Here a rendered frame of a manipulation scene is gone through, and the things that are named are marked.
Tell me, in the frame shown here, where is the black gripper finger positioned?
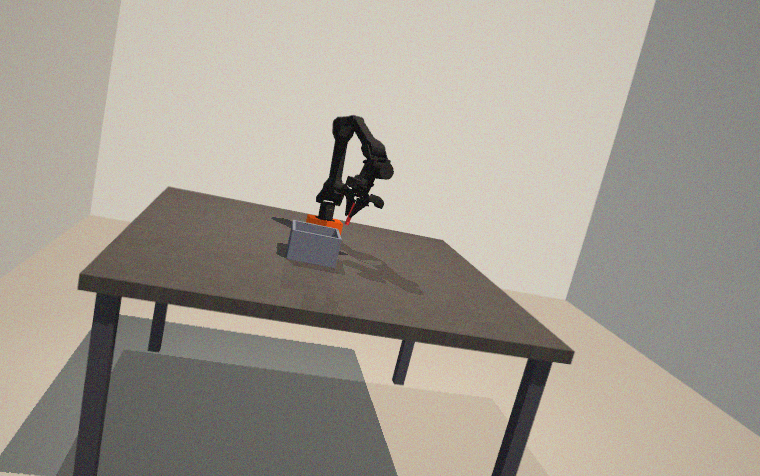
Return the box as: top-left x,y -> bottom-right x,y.
349,198 -> 369,218
344,193 -> 356,216

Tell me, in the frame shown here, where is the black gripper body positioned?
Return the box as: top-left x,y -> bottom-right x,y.
332,173 -> 384,209

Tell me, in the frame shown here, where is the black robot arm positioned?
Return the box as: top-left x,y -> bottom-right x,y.
315,115 -> 394,222

